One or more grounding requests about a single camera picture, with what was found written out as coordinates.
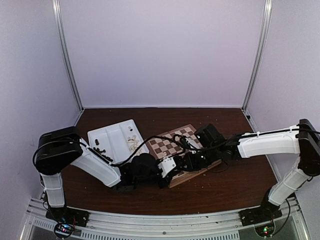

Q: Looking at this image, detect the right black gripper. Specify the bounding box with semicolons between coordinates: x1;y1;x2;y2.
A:
180;145;220;173

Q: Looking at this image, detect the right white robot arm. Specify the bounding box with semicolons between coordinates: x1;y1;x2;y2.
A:
179;119;320;221

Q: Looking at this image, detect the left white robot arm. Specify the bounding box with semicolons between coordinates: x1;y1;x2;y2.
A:
32;126;177;222

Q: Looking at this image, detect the wooden chess board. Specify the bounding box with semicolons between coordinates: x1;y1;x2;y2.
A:
146;124;222;188

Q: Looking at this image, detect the pile of white chess pieces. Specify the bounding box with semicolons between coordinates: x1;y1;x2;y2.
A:
126;134;141;154

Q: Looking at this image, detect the pile of dark chess pieces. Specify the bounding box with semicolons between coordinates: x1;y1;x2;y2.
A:
93;138;114;163

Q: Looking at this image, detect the right control circuit board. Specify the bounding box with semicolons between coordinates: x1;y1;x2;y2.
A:
255;225;275;238

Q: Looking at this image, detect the control circuit board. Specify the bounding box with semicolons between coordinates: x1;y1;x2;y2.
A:
53;223;75;239
255;225;275;238

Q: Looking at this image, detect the left control circuit board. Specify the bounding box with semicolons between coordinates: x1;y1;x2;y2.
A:
53;223;75;239

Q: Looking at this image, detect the white plastic divided tray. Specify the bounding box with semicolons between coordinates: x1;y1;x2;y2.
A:
87;119;150;164

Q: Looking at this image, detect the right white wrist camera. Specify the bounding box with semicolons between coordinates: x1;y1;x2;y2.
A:
186;136;200;150

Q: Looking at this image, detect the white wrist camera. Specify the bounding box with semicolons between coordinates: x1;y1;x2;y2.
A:
157;157;177;178
186;136;200;150

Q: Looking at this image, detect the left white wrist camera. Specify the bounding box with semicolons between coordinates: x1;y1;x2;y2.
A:
157;157;177;178

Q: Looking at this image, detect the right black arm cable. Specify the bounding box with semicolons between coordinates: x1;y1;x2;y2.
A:
209;159;231;175

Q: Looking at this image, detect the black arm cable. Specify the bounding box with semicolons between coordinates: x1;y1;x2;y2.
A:
209;159;231;175
109;134;196;167

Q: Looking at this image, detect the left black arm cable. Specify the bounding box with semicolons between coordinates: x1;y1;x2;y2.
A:
109;134;196;167

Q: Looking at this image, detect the aluminium front rail frame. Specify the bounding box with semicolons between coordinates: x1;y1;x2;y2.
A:
18;197;311;240

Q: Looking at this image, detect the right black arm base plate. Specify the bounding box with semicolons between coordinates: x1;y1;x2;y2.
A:
239;205;283;227

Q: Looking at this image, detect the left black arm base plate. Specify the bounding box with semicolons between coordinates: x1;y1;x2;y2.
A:
45;205;90;227

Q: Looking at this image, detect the right aluminium corner post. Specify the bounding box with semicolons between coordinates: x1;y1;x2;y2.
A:
241;0;273;112

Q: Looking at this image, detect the aluminium corner post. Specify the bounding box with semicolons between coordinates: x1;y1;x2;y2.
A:
241;0;273;112
52;0;84;111

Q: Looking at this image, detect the left aluminium corner post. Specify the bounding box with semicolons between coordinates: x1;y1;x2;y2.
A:
52;0;84;111

